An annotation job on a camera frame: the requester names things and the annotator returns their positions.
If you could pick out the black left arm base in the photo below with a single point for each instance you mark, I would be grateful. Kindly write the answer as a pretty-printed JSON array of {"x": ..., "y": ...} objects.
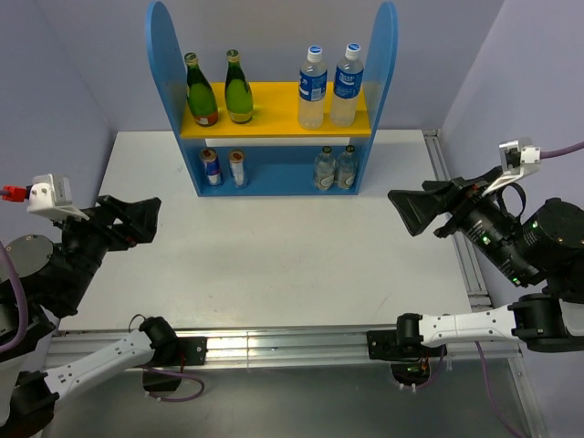
[{"x": 190, "y": 351}]

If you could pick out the blue label water bottle front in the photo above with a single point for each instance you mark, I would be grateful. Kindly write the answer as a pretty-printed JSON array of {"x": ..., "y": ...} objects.
[{"x": 346, "y": 86}]

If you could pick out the aluminium front rail frame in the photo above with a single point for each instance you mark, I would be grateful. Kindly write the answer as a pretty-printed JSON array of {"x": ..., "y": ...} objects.
[{"x": 315, "y": 382}]

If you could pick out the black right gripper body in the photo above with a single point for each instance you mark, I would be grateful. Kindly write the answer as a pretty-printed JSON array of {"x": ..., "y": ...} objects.
[{"x": 480, "y": 220}]

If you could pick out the clear soda water bottle left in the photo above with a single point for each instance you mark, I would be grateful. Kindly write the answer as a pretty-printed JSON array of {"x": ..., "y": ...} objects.
[{"x": 324, "y": 169}]

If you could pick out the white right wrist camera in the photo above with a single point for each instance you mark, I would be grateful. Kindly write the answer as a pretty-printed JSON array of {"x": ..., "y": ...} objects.
[{"x": 519, "y": 158}]

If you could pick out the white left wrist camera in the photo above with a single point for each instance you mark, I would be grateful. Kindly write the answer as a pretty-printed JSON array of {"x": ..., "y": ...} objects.
[{"x": 49, "y": 196}]

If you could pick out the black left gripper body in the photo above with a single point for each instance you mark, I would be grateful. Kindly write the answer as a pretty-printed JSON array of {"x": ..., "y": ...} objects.
[{"x": 89, "y": 241}]

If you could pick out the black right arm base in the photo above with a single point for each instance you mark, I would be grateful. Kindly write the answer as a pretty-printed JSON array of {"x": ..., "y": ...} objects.
[{"x": 409, "y": 365}]

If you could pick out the green glass bottle gold cap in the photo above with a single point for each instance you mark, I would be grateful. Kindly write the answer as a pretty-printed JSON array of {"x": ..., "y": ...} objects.
[{"x": 237, "y": 92}]

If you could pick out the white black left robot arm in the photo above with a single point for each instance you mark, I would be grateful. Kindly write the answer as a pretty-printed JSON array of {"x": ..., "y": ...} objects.
[{"x": 38, "y": 278}]

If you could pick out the clear soda water bottle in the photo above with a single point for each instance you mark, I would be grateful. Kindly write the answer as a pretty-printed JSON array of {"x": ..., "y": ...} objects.
[
  {"x": 347, "y": 166},
  {"x": 324, "y": 169}
]

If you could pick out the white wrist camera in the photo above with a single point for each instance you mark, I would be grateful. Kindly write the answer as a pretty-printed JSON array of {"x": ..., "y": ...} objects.
[
  {"x": 519, "y": 158},
  {"x": 49, "y": 196}
]

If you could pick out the blue label water bottle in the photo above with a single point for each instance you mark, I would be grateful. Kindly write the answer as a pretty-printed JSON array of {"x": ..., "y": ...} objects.
[
  {"x": 346, "y": 86},
  {"x": 312, "y": 87}
]

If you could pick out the clear soda water bottle right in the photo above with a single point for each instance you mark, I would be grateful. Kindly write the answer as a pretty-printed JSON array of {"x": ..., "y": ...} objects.
[{"x": 347, "y": 166}]

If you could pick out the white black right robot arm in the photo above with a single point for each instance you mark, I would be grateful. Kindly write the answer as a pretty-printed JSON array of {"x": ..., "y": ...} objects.
[{"x": 546, "y": 249}]

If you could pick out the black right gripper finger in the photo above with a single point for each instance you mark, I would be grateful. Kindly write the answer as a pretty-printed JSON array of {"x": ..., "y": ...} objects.
[
  {"x": 462, "y": 184},
  {"x": 418, "y": 209}
]

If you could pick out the silver blue can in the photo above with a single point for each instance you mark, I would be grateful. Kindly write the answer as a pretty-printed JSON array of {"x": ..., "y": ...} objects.
[
  {"x": 211, "y": 167},
  {"x": 238, "y": 168}
]

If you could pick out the green glass bottle orange label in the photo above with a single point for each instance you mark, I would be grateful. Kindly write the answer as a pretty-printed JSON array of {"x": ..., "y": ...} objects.
[{"x": 200, "y": 96}]

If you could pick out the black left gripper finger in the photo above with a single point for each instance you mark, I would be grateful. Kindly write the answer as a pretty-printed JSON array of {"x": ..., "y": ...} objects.
[
  {"x": 108, "y": 204},
  {"x": 136, "y": 223}
]

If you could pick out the blue and yellow shelf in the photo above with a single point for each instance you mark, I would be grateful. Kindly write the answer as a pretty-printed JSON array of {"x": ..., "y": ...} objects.
[{"x": 279, "y": 153}]

